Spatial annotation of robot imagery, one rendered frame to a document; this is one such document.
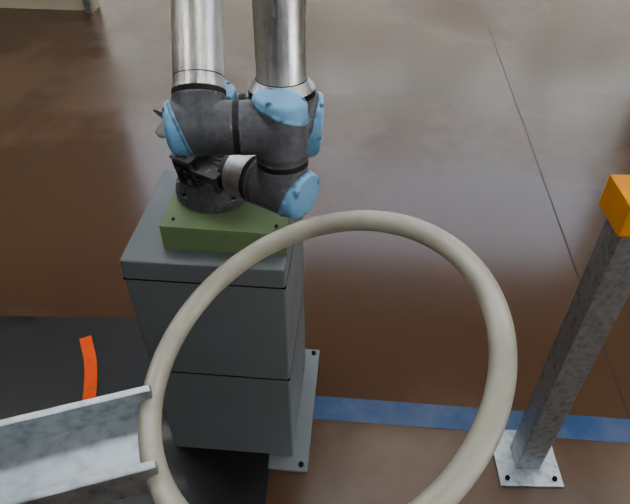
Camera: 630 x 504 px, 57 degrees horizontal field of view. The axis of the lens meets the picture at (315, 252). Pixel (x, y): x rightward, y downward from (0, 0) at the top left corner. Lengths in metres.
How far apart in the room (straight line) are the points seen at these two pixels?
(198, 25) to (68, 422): 0.62
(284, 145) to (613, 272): 0.83
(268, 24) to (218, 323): 0.74
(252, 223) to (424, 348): 1.14
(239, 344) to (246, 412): 0.32
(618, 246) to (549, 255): 1.48
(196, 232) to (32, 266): 1.59
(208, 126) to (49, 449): 0.52
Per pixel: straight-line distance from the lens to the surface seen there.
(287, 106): 0.94
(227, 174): 1.07
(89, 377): 2.34
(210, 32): 1.02
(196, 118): 0.97
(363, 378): 2.21
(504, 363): 0.65
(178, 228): 1.40
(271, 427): 1.89
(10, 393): 2.41
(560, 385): 1.76
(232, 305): 1.47
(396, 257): 2.68
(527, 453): 2.04
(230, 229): 1.38
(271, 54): 1.27
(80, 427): 0.86
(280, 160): 0.98
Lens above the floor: 1.78
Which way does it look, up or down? 42 degrees down
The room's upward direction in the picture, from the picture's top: straight up
